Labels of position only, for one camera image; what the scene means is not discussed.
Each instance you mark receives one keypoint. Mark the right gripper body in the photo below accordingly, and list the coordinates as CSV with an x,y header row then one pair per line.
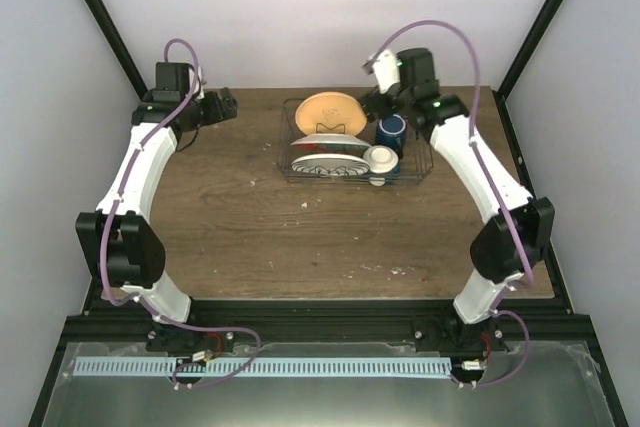
x,y
404,99

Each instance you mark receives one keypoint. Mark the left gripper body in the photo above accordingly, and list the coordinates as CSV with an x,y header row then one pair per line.
x,y
213,114

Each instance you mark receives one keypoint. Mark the dark blue mug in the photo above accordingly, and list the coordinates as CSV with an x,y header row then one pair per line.
x,y
392,132

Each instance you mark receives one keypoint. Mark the white and blue bowl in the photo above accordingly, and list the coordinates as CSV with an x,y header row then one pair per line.
x,y
383,165

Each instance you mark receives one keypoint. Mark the white plate with coloured rim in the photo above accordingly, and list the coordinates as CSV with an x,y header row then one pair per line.
x,y
332,143

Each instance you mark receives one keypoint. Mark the orange plate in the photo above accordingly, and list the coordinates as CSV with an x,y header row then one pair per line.
x,y
330,112

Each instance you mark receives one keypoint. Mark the wire dish rack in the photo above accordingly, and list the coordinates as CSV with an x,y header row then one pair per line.
x,y
415,166

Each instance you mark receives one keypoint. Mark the white plate blue stripes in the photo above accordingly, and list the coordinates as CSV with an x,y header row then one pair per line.
x,y
330,164

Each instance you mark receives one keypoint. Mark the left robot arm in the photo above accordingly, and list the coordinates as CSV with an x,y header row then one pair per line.
x,y
121,249

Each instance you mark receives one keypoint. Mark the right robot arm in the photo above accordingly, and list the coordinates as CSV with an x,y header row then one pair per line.
x,y
516,225

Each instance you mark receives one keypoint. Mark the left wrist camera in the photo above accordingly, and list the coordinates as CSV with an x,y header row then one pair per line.
x,y
200,84

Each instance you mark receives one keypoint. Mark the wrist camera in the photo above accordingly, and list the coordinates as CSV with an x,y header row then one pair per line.
x,y
200,84
385,69

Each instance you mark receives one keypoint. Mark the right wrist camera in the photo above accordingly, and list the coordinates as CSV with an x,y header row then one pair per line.
x,y
385,69

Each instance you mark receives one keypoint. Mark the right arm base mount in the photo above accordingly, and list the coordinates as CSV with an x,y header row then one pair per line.
x,y
445,332

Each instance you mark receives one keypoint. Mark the black aluminium frame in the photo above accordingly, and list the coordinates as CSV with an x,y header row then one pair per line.
x,y
345,320

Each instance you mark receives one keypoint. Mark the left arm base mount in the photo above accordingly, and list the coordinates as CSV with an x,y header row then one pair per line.
x,y
177,341

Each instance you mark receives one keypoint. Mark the light blue slotted cable duct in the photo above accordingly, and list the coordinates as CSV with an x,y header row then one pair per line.
x,y
305,367

